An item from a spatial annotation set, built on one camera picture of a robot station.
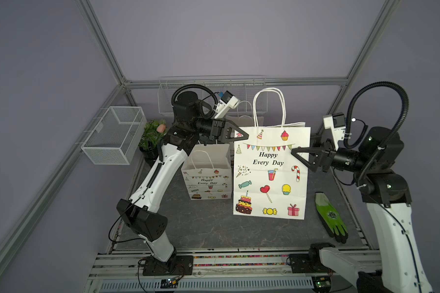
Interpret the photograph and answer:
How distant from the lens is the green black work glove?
81 cm

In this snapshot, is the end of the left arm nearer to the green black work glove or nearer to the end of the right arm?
the end of the right arm

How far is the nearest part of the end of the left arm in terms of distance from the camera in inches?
19.9

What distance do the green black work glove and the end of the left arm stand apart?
63cm
